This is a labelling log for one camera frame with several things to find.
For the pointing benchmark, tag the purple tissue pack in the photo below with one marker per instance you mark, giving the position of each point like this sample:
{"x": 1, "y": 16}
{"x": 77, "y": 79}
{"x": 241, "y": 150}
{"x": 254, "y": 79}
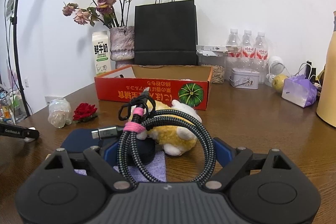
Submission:
{"x": 299, "y": 91}

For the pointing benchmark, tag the red rose flower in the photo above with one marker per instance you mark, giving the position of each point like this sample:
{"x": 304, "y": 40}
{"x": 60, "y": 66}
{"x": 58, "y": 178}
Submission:
{"x": 84, "y": 112}

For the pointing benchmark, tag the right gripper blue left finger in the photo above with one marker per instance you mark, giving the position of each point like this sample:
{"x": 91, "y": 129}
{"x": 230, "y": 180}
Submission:
{"x": 110, "y": 151}

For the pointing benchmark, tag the wire storage rack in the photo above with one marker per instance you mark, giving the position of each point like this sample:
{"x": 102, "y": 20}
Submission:
{"x": 12, "y": 109}

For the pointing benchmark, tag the yellow green apple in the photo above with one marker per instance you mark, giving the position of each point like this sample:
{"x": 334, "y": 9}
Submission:
{"x": 278, "y": 82}

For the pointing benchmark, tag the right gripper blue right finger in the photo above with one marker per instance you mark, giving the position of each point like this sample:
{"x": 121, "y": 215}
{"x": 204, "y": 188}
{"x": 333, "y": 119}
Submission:
{"x": 224, "y": 152}

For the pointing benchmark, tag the middle water bottle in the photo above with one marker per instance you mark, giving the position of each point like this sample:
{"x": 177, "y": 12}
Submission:
{"x": 248, "y": 49}

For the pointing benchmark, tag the navy zip case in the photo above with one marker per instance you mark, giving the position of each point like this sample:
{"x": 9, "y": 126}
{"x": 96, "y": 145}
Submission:
{"x": 80, "y": 139}

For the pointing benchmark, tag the red cardboard box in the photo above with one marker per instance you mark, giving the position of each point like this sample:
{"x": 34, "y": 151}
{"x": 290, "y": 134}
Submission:
{"x": 187, "y": 84}

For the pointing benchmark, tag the yellow thermos jug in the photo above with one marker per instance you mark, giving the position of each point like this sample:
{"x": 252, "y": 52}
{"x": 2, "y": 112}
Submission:
{"x": 326, "y": 109}

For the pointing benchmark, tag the right water bottle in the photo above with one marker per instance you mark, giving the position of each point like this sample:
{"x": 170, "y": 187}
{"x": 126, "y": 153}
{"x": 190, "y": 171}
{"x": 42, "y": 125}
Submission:
{"x": 261, "y": 55}

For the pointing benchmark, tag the wall poster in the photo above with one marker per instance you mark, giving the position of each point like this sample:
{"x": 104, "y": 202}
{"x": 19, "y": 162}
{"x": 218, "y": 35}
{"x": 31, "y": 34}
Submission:
{"x": 9, "y": 8}

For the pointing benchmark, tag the yellow white plush toy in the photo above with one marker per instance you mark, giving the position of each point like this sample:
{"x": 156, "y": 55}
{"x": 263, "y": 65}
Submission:
{"x": 175, "y": 140}

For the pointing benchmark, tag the clear jar with seeds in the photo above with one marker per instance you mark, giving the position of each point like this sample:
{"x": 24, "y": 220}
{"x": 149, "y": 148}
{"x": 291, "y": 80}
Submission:
{"x": 216, "y": 60}

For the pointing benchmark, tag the iridescent plastic bag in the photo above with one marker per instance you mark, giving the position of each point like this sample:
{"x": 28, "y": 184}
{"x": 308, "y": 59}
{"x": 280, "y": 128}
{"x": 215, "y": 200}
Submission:
{"x": 60, "y": 113}

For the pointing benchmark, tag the black light stand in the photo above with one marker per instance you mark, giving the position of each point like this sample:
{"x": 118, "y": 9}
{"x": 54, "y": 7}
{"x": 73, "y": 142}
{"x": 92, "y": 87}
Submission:
{"x": 11, "y": 36}

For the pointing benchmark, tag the white pink flat carton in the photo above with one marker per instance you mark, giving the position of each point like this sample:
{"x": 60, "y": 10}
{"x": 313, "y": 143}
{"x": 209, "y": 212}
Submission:
{"x": 218, "y": 48}

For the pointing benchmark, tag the purple drawstring pouch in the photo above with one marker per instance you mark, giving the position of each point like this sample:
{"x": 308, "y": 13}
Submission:
{"x": 157, "y": 168}

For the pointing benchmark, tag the small white tin box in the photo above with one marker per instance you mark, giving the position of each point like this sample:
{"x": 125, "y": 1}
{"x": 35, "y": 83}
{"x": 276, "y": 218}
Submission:
{"x": 244, "y": 78}

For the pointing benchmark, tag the white bottle cap jar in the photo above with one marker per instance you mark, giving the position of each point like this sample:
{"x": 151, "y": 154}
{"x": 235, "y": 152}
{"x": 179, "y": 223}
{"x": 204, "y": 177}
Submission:
{"x": 31, "y": 135}

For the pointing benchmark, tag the purple textured vase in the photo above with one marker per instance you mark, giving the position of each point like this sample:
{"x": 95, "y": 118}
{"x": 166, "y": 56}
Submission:
{"x": 122, "y": 46}

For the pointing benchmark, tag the black paper bag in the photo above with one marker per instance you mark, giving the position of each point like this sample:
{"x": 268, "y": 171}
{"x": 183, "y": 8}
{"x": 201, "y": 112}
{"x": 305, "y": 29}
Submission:
{"x": 165, "y": 33}

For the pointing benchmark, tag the milk carton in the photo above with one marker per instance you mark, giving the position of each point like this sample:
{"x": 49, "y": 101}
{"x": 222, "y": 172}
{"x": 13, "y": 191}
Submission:
{"x": 101, "y": 50}

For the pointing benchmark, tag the colourful snack packet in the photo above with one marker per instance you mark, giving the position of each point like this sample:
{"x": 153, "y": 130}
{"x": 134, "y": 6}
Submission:
{"x": 319, "y": 79}

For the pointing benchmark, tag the white round desk device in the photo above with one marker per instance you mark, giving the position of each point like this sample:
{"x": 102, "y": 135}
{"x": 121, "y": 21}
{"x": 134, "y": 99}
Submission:
{"x": 275, "y": 67}

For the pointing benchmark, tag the black charger plug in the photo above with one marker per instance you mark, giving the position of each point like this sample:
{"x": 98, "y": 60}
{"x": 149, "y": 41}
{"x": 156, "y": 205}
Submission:
{"x": 308, "y": 69}

